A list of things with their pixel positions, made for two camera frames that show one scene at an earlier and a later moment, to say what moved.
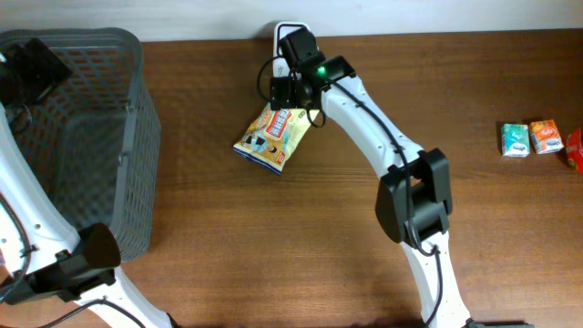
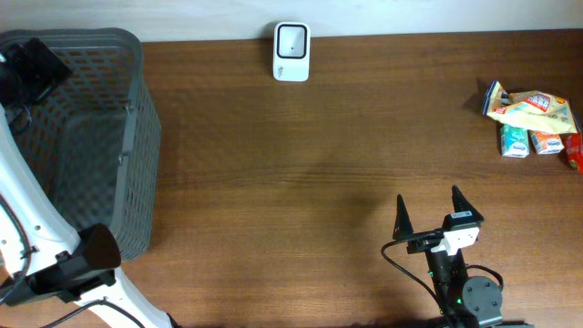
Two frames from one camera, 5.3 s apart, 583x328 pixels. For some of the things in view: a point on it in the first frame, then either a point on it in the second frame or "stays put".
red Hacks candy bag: (574, 147) stays put
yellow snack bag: (271, 135) → (533, 108)
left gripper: (27, 68) stays put
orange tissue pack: (545, 137) stays put
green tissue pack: (515, 140) stays put
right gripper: (281, 94) → (428, 240)
